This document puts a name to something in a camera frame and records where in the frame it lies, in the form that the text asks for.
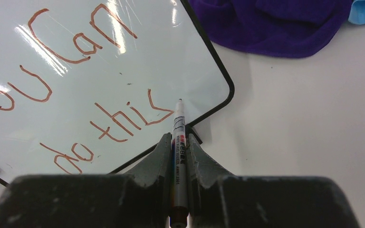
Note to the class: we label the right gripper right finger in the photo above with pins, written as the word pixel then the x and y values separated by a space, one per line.
pixel 220 199

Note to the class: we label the black framed whiteboard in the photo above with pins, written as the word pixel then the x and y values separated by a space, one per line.
pixel 88 86

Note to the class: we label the purple cloth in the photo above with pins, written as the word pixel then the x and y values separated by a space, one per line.
pixel 277 28

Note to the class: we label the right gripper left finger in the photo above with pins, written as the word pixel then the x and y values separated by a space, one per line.
pixel 139 198

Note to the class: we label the red whiteboard marker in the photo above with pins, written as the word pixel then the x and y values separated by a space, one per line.
pixel 179 190

